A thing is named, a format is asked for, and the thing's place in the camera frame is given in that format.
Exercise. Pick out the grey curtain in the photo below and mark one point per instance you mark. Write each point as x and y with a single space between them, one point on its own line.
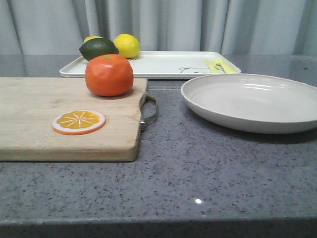
229 27

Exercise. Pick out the orange slice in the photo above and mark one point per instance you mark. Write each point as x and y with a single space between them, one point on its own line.
78 122

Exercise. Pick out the orange mandarin fruit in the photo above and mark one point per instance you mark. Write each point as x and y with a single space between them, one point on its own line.
109 75

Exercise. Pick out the yellow plastic fork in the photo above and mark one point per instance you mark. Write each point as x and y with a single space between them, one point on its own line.
225 67

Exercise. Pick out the yellow lemon behind lime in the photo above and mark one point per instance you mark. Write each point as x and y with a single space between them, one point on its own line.
90 38

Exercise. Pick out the wooden cutting board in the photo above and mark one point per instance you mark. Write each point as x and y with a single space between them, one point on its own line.
28 106

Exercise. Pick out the beige round plate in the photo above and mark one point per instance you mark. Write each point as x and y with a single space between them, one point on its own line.
253 103

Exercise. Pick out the white rectangular tray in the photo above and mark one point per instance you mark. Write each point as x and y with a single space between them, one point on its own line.
177 65

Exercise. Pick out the green lime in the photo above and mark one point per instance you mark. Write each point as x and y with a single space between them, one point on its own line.
97 47

